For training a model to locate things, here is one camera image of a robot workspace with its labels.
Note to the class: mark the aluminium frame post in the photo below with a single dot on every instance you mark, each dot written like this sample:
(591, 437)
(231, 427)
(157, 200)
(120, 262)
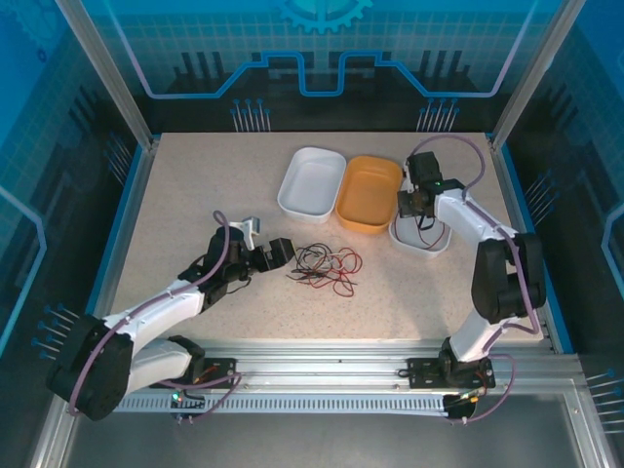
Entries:
(531, 73)
(112, 73)

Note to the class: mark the large white plastic bin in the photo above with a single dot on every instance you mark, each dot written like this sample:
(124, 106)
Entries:
(312, 180)

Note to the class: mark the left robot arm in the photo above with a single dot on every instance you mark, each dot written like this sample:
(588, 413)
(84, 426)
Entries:
(146, 312)

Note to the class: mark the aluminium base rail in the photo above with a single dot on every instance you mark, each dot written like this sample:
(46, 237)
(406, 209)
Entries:
(317, 361)

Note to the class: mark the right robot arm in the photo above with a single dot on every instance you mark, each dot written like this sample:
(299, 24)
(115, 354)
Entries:
(468, 214)

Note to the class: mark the small white plastic bin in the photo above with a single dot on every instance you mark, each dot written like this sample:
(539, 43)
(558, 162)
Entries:
(407, 242)

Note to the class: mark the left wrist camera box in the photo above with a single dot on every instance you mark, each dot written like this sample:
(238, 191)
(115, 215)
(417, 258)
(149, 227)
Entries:
(251, 225)

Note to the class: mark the orange plastic bin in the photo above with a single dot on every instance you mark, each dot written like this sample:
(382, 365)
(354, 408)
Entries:
(365, 195)

